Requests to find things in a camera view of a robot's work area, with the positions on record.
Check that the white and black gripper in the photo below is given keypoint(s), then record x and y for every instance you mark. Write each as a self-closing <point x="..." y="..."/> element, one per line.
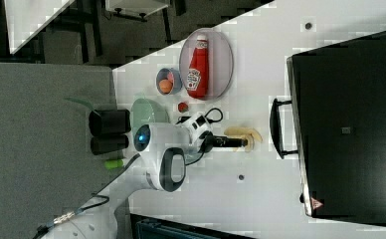
<point x="197" y="125"/>

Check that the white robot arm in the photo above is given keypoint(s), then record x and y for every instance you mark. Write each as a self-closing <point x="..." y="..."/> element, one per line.
<point x="163" y="150"/>

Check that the loose red plush strawberry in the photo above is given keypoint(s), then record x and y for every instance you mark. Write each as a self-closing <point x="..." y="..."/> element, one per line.
<point x="183" y="107"/>

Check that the red plush ketchup bottle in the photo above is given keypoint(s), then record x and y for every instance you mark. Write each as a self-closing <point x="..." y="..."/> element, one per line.
<point x="198" y="72"/>

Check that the orange plush fruit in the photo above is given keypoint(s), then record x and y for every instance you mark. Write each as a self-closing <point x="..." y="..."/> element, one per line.
<point x="165" y="86"/>

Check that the grey round plate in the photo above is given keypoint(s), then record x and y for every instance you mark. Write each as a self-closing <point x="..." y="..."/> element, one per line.
<point x="220" y="61"/>

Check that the green colander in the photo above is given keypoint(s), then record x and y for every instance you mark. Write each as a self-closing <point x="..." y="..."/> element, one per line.
<point x="144" y="111"/>

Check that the plush strawberry in bowl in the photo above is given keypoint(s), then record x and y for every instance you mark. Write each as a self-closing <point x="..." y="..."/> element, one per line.
<point x="170" y="77"/>

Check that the small blue bowl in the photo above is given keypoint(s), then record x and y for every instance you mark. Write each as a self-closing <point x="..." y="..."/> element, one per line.
<point x="162" y="74"/>

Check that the green plush pepper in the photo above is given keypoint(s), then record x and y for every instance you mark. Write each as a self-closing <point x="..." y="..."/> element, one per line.
<point x="113" y="164"/>

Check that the black utensil holder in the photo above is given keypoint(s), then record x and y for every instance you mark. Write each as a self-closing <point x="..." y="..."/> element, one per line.
<point x="109" y="122"/>

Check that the small black cup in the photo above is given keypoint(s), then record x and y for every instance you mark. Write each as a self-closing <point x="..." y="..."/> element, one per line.
<point x="108" y="143"/>

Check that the green slotted spatula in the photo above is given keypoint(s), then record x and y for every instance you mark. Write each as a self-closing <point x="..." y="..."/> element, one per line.
<point x="84" y="103"/>

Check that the white cabinet on wheels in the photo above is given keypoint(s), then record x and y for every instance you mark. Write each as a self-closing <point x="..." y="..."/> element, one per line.
<point x="136" y="10"/>

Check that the grey partition panel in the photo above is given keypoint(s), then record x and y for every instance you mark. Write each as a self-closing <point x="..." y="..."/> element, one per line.
<point x="46" y="164"/>

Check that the blue metal frame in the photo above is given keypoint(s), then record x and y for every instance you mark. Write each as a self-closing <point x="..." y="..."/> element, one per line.
<point x="152" y="228"/>

